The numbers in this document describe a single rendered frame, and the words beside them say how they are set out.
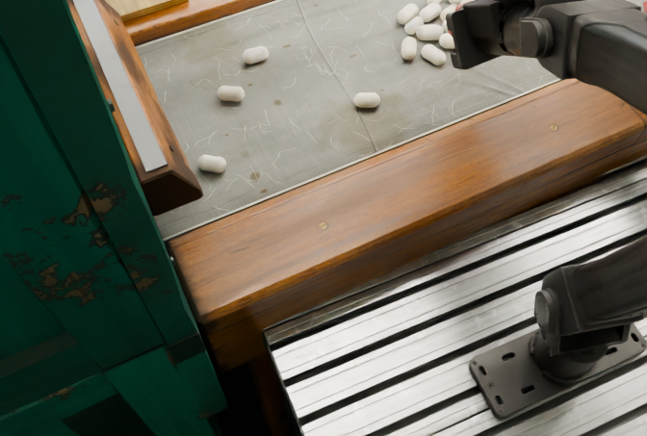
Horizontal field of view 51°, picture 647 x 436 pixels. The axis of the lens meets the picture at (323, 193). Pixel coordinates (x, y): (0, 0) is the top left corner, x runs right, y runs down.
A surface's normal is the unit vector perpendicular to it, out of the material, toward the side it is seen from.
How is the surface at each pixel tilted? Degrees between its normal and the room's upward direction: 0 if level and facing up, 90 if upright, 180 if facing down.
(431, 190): 0
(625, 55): 87
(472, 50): 50
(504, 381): 0
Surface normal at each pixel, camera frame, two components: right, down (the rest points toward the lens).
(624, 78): -0.98, 0.19
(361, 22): 0.01, -0.53
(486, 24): -0.90, 0.37
